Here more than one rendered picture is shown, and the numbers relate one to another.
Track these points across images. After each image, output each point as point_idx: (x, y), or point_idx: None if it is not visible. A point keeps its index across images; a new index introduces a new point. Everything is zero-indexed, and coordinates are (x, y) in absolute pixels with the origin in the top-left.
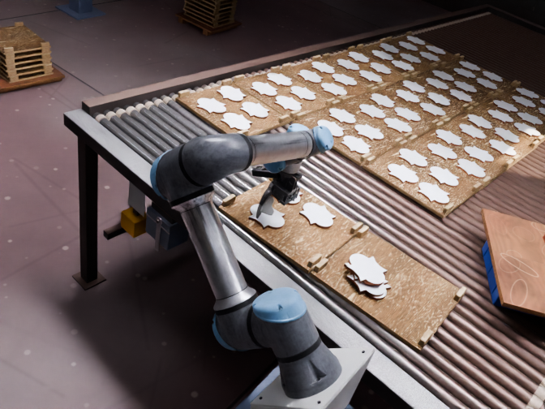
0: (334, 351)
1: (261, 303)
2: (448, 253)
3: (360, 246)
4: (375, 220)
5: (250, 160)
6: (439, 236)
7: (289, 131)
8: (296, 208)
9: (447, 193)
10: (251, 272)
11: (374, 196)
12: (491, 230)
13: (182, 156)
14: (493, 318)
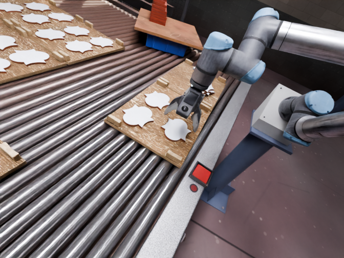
0: (271, 102)
1: (327, 107)
2: (155, 57)
3: (174, 86)
4: (138, 76)
5: None
6: (140, 56)
7: (230, 44)
8: (154, 111)
9: (101, 37)
10: (225, 142)
11: (112, 69)
12: (154, 31)
13: None
14: (190, 60)
